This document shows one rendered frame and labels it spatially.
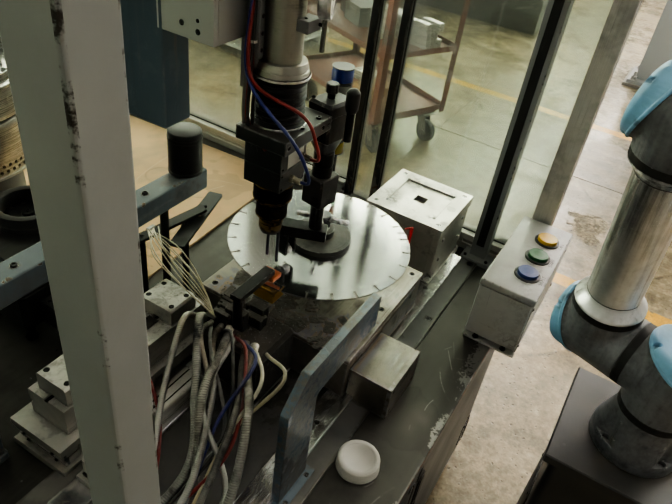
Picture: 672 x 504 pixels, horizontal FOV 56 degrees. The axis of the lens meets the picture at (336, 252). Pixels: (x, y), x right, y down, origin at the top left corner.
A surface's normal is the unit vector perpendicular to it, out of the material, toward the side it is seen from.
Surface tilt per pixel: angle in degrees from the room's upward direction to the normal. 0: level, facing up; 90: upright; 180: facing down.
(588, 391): 0
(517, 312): 90
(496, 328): 90
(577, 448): 0
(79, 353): 90
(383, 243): 0
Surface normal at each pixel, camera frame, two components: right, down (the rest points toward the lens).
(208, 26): -0.51, 0.47
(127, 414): 0.85, 0.40
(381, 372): 0.12, -0.79
